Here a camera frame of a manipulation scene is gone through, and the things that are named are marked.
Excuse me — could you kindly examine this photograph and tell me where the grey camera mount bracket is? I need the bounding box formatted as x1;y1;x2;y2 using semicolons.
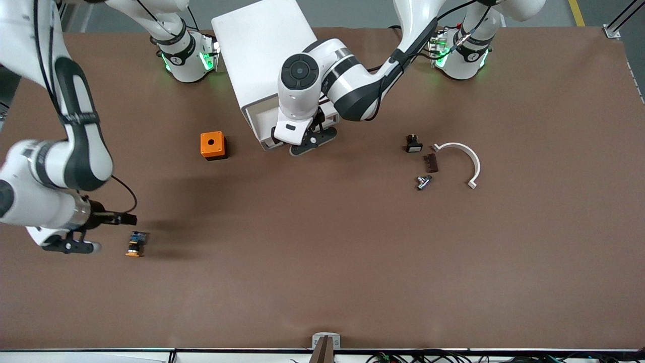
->
310;332;341;363

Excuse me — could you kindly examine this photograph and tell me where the aluminium frame post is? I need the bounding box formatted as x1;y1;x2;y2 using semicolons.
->
605;0;645;40

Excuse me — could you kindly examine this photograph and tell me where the orange black button box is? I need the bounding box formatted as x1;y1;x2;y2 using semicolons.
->
200;131;228;161

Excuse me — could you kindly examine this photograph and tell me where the metal connector bracket green light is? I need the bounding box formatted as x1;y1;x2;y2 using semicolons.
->
201;31;221;72
427;30;450;69

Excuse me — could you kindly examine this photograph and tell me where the white drawer cabinet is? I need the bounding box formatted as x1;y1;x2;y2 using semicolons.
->
211;0;341;152

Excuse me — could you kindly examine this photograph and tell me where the white curved plastic bracket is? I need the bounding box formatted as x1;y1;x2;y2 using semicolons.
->
432;142;481;190

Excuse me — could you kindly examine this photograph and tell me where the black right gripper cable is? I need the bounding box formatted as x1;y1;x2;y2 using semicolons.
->
33;0;138;215

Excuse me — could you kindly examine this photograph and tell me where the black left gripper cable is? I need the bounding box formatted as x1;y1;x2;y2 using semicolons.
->
370;0;499;122

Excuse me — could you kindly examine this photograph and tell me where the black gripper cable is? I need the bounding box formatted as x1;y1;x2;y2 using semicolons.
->
370;0;499;122
33;0;138;215

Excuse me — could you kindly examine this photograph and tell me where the black cable bundle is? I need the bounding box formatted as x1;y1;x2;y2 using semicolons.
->
365;352;645;363

